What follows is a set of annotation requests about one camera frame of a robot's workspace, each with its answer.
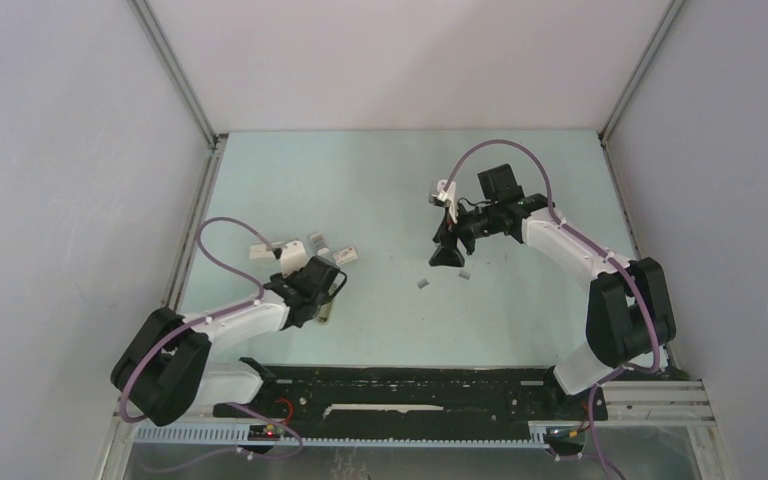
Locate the right aluminium frame post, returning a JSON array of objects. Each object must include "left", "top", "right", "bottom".
[{"left": 599, "top": 0, "right": 690, "bottom": 147}]

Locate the white stapler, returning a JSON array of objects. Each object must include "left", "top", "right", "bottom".
[{"left": 248, "top": 241, "right": 287, "bottom": 262}]

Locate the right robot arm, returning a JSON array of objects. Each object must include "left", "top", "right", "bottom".
[{"left": 429, "top": 164, "right": 676, "bottom": 418}]

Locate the open staple tray box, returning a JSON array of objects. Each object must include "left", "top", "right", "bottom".
[{"left": 309, "top": 232, "right": 330, "bottom": 256}]

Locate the left aluminium frame post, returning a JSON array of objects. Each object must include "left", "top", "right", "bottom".
[{"left": 127, "top": 0, "right": 219, "bottom": 149}]

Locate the white staple box sleeve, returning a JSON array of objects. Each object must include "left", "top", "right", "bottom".
[{"left": 332, "top": 247, "right": 358, "bottom": 266}]

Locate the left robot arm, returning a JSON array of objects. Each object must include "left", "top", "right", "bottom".
[{"left": 110, "top": 256, "right": 348, "bottom": 426}]

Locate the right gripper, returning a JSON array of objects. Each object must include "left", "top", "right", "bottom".
[{"left": 430, "top": 200, "right": 500, "bottom": 268}]

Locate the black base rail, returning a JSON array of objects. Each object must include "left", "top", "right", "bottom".
[{"left": 247, "top": 365, "right": 608, "bottom": 442}]

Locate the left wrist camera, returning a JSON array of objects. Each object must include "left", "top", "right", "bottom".
[{"left": 279, "top": 239, "right": 309, "bottom": 277}]

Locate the aluminium frame post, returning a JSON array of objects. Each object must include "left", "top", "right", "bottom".
[
  {"left": 127, "top": 0, "right": 219, "bottom": 149},
  {"left": 599, "top": 0, "right": 690, "bottom": 147}
]

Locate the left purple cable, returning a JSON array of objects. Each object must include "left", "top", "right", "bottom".
[{"left": 118, "top": 217, "right": 306, "bottom": 475}]

